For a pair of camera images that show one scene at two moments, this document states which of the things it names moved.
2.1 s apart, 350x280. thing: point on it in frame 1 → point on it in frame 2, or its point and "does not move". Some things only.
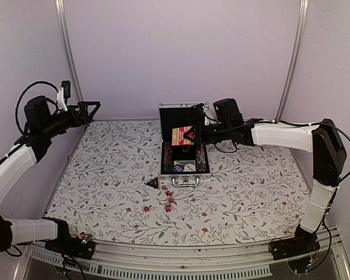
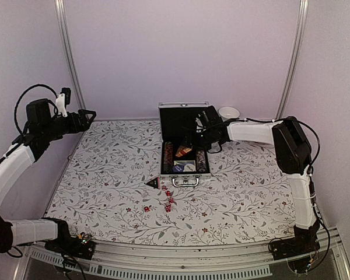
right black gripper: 199,137 does not move
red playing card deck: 178,138 → 182,150
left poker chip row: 168,157 does not move
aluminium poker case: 185,163 does not move
